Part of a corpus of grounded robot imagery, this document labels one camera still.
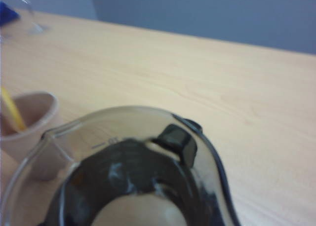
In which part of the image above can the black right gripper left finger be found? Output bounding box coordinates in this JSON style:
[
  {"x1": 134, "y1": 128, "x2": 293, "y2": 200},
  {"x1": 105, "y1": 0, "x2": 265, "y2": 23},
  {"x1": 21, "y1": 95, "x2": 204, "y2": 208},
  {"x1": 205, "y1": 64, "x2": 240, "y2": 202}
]
[{"x1": 48, "y1": 171, "x2": 83, "y2": 226}]

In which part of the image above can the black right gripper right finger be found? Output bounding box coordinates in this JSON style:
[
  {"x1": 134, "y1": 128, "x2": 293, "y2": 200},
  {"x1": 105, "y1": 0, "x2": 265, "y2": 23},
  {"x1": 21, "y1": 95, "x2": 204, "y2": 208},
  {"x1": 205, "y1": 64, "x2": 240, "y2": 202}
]
[{"x1": 195, "y1": 174, "x2": 227, "y2": 226}]

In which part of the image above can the smoky grey measuring cup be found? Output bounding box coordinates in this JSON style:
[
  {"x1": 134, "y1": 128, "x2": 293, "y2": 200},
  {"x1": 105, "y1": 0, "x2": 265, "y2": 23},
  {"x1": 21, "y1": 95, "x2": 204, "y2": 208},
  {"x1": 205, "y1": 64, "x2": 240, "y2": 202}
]
[{"x1": 0, "y1": 105, "x2": 241, "y2": 226}]

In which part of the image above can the beige paper cup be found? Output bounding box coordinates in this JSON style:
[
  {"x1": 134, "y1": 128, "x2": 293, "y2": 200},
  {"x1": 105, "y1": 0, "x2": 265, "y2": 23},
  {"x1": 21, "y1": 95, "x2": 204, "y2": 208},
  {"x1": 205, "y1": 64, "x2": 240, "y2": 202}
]
[{"x1": 0, "y1": 91, "x2": 59, "y2": 182}]

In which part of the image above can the yellow lemon slice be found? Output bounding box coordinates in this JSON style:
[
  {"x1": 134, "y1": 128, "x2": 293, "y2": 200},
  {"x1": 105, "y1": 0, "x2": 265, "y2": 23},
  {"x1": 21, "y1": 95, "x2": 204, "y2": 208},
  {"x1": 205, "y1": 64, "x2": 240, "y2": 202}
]
[{"x1": 0, "y1": 86, "x2": 26, "y2": 132}]

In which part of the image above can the clear wine glass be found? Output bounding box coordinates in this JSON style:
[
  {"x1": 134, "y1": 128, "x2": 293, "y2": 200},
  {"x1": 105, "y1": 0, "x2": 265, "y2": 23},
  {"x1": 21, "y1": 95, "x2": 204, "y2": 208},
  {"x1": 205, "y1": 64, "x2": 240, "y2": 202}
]
[{"x1": 0, "y1": 0, "x2": 51, "y2": 39}]

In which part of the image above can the blue object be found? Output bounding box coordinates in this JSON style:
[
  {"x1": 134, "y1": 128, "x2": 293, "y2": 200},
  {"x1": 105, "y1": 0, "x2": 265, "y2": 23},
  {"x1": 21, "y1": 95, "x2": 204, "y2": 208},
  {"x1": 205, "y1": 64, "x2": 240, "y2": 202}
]
[{"x1": 0, "y1": 1, "x2": 21, "y2": 27}]

